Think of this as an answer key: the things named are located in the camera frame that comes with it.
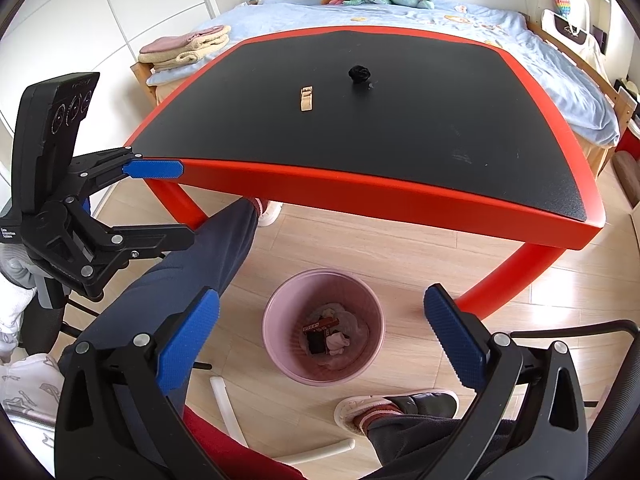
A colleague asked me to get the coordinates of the red-edged black table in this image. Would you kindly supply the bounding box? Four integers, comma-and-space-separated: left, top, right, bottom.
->
124, 26, 607, 313

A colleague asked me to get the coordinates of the person's leg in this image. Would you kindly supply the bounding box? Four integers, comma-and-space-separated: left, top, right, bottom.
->
367, 415, 521, 480
57, 197, 262, 397

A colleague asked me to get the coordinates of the white cloth wad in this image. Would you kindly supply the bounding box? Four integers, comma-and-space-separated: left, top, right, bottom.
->
326, 332, 351, 359

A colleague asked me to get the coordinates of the black mesh chair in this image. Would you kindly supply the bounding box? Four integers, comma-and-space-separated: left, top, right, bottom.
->
510, 320, 640, 480

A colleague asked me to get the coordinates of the wooden bed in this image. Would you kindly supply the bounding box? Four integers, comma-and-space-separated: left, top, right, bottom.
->
131, 0, 640, 176

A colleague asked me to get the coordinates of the cream folded blanket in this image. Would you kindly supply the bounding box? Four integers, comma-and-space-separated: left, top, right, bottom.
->
137, 35, 231, 74

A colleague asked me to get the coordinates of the person's shoe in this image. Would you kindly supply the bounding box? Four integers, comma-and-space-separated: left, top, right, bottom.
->
334, 389, 460, 436
252, 197, 284, 226

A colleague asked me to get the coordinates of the white tote bag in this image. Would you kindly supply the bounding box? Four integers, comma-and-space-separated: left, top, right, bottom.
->
542, 0, 606, 54

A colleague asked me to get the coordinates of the long red box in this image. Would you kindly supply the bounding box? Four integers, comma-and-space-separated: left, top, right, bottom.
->
301, 316, 341, 336

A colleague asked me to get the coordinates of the pink folded blanket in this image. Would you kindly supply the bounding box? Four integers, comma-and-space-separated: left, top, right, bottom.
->
139, 25, 231, 56

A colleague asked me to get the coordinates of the pink waste bin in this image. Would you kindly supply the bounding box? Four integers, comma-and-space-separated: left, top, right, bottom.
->
262, 269, 386, 387

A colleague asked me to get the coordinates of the person's left leg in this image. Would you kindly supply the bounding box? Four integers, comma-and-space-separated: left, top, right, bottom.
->
57, 197, 262, 397

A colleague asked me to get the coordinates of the person's right shoe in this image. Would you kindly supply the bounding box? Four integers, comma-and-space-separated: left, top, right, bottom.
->
334, 389, 460, 436

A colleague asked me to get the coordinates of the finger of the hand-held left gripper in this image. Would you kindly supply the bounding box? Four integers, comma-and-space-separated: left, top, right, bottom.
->
62, 196, 196, 299
65, 146, 185, 201

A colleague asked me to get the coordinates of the white wardrobe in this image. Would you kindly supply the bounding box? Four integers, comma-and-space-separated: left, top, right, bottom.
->
0, 0, 221, 128

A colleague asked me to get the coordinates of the red cloth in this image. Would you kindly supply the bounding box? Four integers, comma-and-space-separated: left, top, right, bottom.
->
182, 405, 311, 480

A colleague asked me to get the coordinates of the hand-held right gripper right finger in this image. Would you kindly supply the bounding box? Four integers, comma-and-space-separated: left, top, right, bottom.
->
422, 284, 591, 480

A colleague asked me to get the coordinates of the person's left hand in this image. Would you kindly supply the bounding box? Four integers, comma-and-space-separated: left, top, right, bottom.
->
0, 244, 39, 289

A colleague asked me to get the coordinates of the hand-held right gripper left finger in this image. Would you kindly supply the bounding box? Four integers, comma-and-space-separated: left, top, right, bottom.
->
54, 287, 236, 480

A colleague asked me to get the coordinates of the person's left forearm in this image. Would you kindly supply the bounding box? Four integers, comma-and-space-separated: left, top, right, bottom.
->
0, 277, 39, 361

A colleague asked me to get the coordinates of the blue bedsheet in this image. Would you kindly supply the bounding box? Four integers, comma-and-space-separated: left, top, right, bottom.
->
147, 0, 621, 146

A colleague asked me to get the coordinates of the person's right leg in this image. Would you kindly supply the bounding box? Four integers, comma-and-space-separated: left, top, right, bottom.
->
367, 415, 521, 480

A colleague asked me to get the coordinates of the white printed shirt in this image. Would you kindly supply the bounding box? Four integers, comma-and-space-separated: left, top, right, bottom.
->
0, 352, 68, 472

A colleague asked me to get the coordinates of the white plastic tube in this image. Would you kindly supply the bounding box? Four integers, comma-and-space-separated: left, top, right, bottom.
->
287, 439, 356, 466
210, 376, 249, 449

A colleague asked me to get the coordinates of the person's left shoe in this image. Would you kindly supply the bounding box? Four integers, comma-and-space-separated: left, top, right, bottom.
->
252, 197, 284, 226

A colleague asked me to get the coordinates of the crumpled translucent plastic bag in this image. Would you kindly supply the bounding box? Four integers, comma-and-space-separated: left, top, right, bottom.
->
320, 301, 372, 362

